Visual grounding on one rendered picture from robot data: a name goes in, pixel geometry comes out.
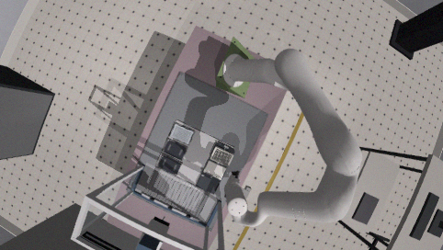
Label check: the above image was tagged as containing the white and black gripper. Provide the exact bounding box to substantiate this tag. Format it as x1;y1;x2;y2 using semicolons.
224;171;240;194

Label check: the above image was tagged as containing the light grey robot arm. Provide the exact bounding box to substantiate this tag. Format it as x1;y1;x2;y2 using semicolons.
222;49;362;227

